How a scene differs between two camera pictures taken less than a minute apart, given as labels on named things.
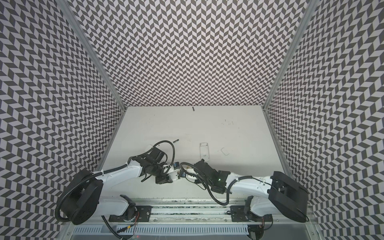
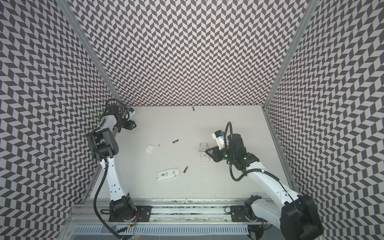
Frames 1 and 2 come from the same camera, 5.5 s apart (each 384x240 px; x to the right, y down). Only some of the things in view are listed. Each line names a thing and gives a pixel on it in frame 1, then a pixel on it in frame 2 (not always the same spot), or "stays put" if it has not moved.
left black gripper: x=164 y=180 -> x=129 y=125
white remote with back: x=204 y=151 stays put
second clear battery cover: x=147 y=147 stays put
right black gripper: x=197 y=167 -> x=218 y=153
